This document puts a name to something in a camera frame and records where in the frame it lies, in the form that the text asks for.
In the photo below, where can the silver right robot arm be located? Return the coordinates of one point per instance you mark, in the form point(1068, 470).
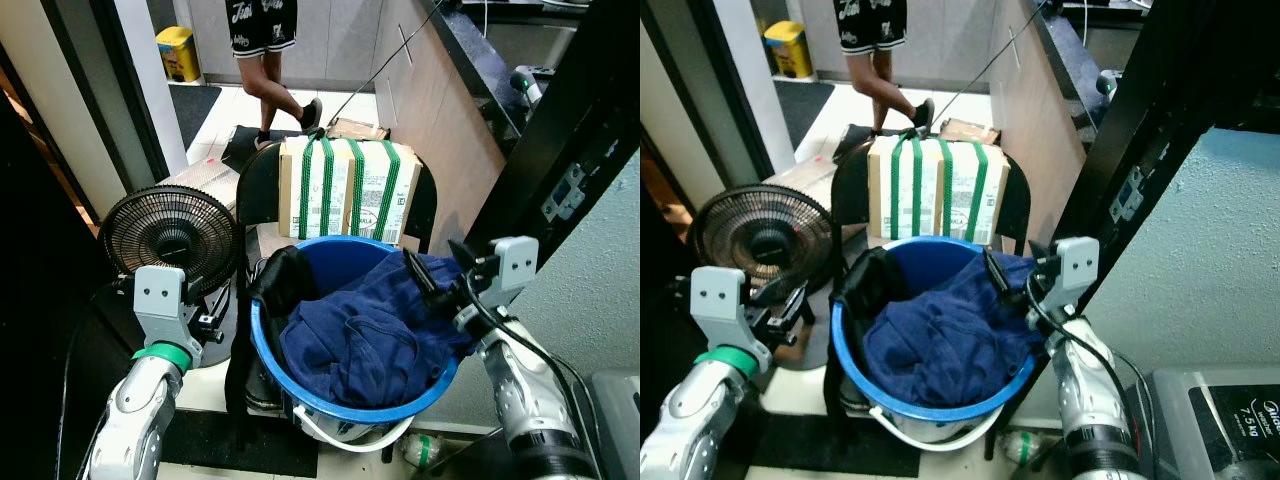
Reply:
point(530, 400)
point(1095, 410)

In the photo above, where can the grey washing machine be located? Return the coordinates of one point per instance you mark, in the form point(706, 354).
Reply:
point(1215, 425)
point(620, 430)

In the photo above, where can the black electric fan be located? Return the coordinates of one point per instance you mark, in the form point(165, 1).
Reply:
point(765, 235)
point(170, 235)

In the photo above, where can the black garment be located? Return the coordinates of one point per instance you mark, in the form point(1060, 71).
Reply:
point(868, 282)
point(285, 282)

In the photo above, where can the blue plastic bucket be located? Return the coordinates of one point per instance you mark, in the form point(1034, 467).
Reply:
point(925, 262)
point(345, 262)

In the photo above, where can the navy blue garment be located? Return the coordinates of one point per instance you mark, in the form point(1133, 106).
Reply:
point(370, 340)
point(950, 340)

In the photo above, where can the grey metal door plate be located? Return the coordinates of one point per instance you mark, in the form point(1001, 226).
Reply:
point(565, 192)
point(1130, 195)

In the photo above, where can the black chair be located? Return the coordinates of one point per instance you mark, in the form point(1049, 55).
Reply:
point(848, 185)
point(258, 190)

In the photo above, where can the patterned flat cardboard box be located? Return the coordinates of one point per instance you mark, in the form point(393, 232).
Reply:
point(205, 180)
point(800, 180)

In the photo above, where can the wooden cabinet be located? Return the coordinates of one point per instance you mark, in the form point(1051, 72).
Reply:
point(1040, 130)
point(440, 130)

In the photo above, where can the black rubber floor mat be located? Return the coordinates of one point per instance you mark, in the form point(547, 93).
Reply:
point(240, 445)
point(830, 455)

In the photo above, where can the small brown cardboard box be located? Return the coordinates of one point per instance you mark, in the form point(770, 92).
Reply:
point(355, 129)
point(968, 129)

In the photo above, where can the clear bottle with green label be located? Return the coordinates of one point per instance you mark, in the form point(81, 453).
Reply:
point(1022, 447)
point(424, 450)

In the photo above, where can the grey handheld appliance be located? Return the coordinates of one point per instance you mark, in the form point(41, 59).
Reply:
point(525, 85)
point(1108, 84)

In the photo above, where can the person in black shorts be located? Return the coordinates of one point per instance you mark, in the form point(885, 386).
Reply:
point(880, 60)
point(265, 70)

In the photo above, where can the yellow bin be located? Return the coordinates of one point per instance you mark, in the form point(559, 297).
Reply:
point(180, 55)
point(790, 50)

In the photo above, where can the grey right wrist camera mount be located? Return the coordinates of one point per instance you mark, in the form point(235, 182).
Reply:
point(1072, 268)
point(508, 265)

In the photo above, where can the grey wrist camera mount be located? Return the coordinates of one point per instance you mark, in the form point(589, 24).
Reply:
point(722, 305)
point(1072, 268)
point(160, 300)
point(508, 265)

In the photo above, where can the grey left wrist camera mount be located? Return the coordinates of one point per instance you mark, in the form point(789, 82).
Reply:
point(160, 300)
point(722, 305)

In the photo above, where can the black door frame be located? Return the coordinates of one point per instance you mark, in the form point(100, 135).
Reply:
point(1170, 100)
point(570, 110)

